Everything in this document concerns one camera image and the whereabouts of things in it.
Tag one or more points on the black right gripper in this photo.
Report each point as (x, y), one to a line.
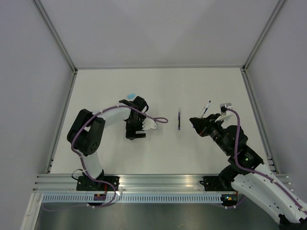
(202, 125)

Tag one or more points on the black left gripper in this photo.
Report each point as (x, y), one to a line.
(131, 133)

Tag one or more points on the white marker pen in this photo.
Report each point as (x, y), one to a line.
(202, 113)

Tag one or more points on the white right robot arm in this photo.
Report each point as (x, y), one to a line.
(249, 175)

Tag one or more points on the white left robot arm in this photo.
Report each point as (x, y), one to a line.
(86, 132)

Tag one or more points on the light blue pen cap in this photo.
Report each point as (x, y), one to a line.
(131, 95)

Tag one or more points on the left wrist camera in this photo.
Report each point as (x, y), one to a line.
(148, 124)

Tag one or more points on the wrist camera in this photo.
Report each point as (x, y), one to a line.
(225, 114)
(148, 124)

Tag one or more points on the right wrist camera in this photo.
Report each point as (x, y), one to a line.
(225, 114)

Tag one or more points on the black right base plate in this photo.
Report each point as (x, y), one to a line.
(216, 184)

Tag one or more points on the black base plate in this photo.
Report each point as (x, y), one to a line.
(216, 184)
(84, 183)

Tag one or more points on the right aluminium frame post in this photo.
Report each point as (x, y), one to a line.
(269, 23)

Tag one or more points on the aluminium frame post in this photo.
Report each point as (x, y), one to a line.
(269, 23)
(56, 37)

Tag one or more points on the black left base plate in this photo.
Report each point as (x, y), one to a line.
(84, 183)

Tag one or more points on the white slotted cable duct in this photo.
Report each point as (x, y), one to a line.
(132, 198)

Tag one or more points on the aluminium mounting rail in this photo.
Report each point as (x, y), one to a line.
(127, 183)

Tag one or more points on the left aluminium frame post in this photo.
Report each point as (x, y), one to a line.
(56, 37)

